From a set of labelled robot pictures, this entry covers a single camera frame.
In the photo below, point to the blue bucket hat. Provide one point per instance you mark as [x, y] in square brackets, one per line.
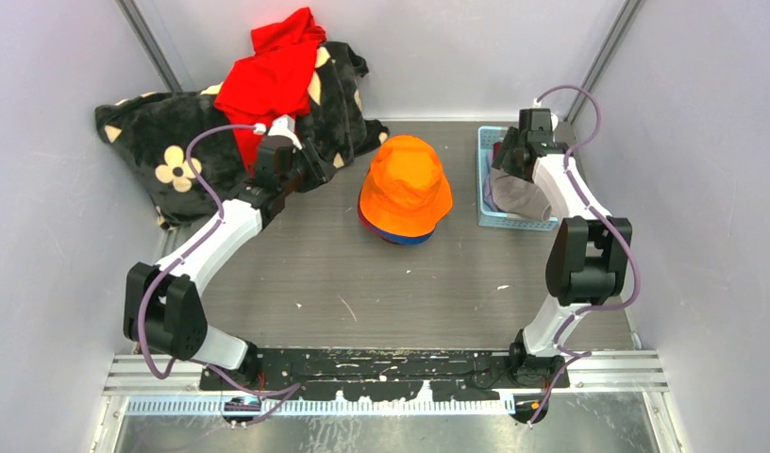
[408, 240]

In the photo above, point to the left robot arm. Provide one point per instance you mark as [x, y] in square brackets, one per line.
[163, 308]

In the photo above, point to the red cloth on blanket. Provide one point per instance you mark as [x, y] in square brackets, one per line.
[274, 80]

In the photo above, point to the black floral plush blanket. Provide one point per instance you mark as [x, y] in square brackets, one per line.
[151, 132]

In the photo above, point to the grey bucket hat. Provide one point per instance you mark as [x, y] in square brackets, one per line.
[511, 194]

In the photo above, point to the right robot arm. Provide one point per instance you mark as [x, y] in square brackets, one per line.
[588, 261]

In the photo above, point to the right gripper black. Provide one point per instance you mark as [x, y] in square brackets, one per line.
[503, 159]

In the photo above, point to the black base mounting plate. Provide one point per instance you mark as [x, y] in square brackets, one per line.
[386, 375]

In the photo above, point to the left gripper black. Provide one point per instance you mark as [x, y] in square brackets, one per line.
[319, 171]

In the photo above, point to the red bucket hat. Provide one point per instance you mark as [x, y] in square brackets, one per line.
[365, 222]

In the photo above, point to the orange hat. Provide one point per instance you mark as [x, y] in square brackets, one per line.
[405, 191]

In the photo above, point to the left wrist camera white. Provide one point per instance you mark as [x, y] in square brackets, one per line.
[284, 126]

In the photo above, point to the light blue plastic basket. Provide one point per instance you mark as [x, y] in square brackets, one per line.
[487, 216]

